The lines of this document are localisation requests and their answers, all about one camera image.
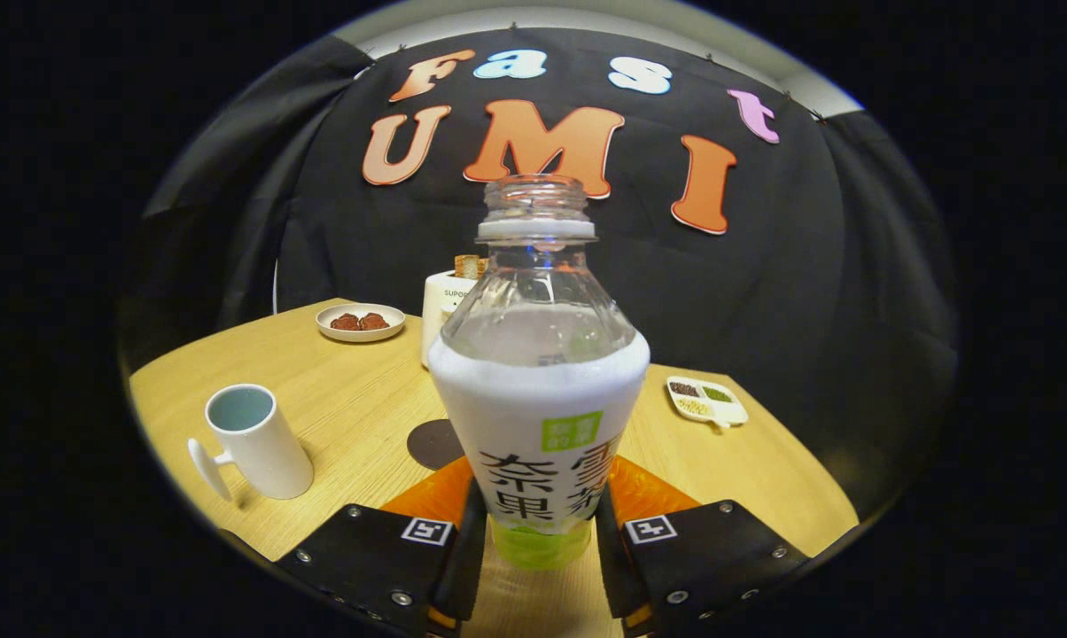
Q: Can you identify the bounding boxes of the small beige plate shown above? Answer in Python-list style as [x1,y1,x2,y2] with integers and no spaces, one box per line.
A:
[315,303,406,343]

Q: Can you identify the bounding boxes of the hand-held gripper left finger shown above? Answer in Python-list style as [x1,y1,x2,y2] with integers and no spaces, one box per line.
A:
[272,456,490,637]

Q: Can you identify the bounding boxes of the white toaster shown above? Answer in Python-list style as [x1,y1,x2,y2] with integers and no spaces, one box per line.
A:
[421,270,481,369]

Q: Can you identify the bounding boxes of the white cup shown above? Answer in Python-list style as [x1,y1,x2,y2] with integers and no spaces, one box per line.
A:
[188,384,315,502]

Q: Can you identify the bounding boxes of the dark brown round coaster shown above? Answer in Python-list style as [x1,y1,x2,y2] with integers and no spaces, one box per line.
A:
[407,419,465,471]

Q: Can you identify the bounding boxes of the wooden table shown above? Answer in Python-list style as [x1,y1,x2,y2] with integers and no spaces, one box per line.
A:
[129,299,860,638]

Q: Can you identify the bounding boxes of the white divided seed dish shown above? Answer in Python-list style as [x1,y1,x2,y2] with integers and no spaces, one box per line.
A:
[666,376,750,430]

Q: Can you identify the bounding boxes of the clear juice bottle white label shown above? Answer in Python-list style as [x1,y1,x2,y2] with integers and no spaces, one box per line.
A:
[427,175,651,571]

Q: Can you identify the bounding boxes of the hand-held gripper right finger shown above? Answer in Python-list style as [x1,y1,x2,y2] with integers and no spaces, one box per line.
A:
[596,455,814,637]

